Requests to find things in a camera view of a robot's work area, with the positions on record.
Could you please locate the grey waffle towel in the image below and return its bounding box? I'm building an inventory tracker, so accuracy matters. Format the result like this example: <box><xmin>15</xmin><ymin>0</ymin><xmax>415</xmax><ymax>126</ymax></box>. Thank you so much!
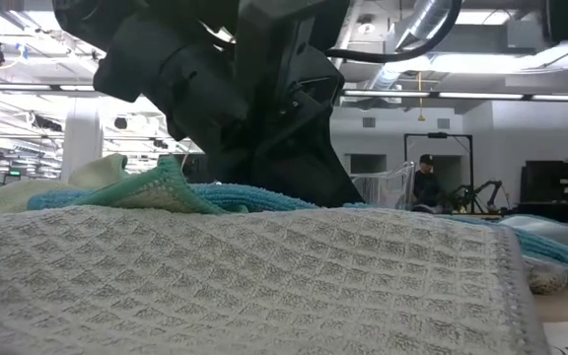
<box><xmin>0</xmin><ymin>204</ymin><xmax>568</xmax><ymax>355</ymax></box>

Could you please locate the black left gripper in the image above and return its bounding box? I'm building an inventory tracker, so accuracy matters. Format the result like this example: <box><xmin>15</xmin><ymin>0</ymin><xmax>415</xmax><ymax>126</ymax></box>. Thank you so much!
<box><xmin>91</xmin><ymin>0</ymin><xmax>364</xmax><ymax>208</ymax></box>

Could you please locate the person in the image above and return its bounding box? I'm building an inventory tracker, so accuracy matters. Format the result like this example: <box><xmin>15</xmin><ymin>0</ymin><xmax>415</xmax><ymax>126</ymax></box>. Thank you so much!
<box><xmin>412</xmin><ymin>153</ymin><xmax>444</xmax><ymax>212</ymax></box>

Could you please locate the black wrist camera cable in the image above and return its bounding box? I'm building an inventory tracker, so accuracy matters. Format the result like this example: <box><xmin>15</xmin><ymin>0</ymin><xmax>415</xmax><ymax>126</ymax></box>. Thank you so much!
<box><xmin>325</xmin><ymin>0</ymin><xmax>463</xmax><ymax>64</ymax></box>

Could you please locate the pale green-edged towel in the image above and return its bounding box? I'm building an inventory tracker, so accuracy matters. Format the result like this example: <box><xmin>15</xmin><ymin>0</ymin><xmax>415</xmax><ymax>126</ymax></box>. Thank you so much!
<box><xmin>65</xmin><ymin>154</ymin><xmax>249</xmax><ymax>216</ymax></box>

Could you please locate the yellow hanging cord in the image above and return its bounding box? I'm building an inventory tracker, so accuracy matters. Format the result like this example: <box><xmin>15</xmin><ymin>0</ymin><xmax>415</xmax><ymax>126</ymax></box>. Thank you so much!
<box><xmin>415</xmin><ymin>71</ymin><xmax>426</xmax><ymax>123</ymax></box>

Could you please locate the clear plastic bin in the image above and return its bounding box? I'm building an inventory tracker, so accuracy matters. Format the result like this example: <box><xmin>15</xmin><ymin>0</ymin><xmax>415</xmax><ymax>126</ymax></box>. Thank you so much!
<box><xmin>350</xmin><ymin>160</ymin><xmax>417</xmax><ymax>211</ymax></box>

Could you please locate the pale yellow towel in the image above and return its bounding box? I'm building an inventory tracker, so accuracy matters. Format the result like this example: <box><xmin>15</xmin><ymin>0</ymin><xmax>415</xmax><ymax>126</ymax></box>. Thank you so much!
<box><xmin>0</xmin><ymin>152</ymin><xmax>131</xmax><ymax>216</ymax></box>

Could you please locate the silver ventilation duct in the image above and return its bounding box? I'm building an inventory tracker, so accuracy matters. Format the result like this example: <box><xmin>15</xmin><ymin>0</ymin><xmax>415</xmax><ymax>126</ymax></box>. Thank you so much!
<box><xmin>366</xmin><ymin>0</ymin><xmax>462</xmax><ymax>91</ymax></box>

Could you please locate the black storage cabinet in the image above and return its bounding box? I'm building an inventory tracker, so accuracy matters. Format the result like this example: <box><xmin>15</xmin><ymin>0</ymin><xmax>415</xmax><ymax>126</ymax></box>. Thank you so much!
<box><xmin>520</xmin><ymin>160</ymin><xmax>568</xmax><ymax>224</ymax></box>

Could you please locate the bright blue terry towel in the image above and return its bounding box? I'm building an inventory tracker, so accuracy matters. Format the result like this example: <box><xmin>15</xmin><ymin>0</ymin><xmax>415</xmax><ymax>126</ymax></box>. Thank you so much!
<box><xmin>26</xmin><ymin>181</ymin><xmax>568</xmax><ymax>283</ymax></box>

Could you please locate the black background station frame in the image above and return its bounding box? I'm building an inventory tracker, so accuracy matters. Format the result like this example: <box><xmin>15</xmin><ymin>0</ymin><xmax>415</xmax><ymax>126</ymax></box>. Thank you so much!
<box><xmin>403</xmin><ymin>131</ymin><xmax>475</xmax><ymax>214</ymax></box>

